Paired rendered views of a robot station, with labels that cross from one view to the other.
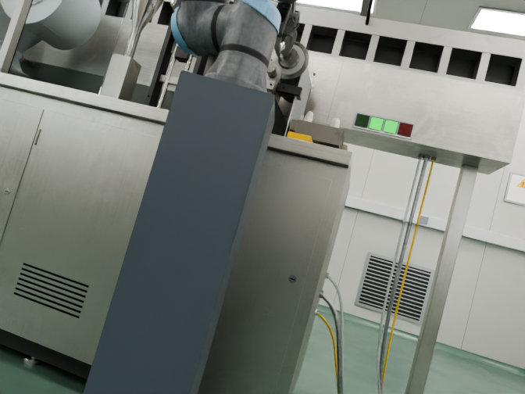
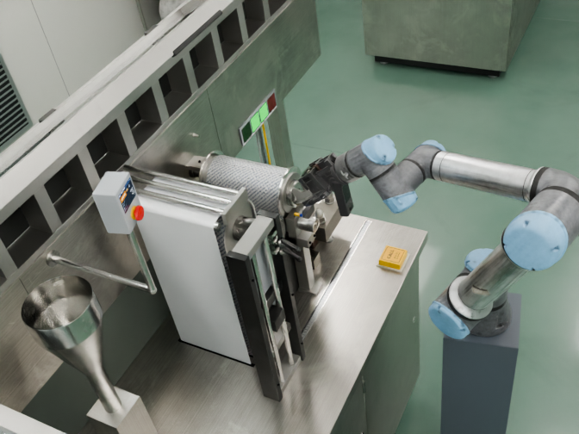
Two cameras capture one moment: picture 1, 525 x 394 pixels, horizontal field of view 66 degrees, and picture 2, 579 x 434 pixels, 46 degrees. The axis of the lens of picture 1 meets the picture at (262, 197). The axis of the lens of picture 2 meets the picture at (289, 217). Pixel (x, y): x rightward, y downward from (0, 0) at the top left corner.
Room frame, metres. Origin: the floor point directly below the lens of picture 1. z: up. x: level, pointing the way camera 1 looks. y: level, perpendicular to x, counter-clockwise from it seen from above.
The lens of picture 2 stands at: (0.95, 1.44, 2.47)
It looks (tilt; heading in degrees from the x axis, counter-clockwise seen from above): 42 degrees down; 290
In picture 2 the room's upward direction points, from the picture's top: 10 degrees counter-clockwise
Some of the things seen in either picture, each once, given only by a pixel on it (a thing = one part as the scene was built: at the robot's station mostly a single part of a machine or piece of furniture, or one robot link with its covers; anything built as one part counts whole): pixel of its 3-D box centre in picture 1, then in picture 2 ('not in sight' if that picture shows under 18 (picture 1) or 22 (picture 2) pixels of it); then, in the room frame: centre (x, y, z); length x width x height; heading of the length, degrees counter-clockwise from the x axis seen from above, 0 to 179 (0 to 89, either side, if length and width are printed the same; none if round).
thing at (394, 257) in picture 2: (299, 140); (393, 257); (1.18, -0.06, 0.91); 0.07 x 0.07 x 0.02; 77
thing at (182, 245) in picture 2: not in sight; (185, 281); (1.67, 0.33, 1.17); 0.34 x 0.05 x 0.54; 167
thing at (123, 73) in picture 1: (128, 56); (110, 401); (1.71, 0.72, 1.18); 0.14 x 0.14 x 0.57
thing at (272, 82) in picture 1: (263, 105); (306, 253); (1.41, 0.09, 1.05); 0.06 x 0.05 x 0.31; 167
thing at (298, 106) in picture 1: (298, 109); not in sight; (1.55, -0.04, 1.11); 0.23 x 0.01 x 0.18; 167
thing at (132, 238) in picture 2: not in sight; (140, 257); (1.60, 0.57, 1.51); 0.02 x 0.02 x 0.20
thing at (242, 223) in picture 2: not in sight; (249, 230); (1.48, 0.29, 1.33); 0.06 x 0.06 x 0.06; 77
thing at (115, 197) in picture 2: not in sight; (121, 202); (1.60, 0.57, 1.66); 0.07 x 0.07 x 0.10; 2
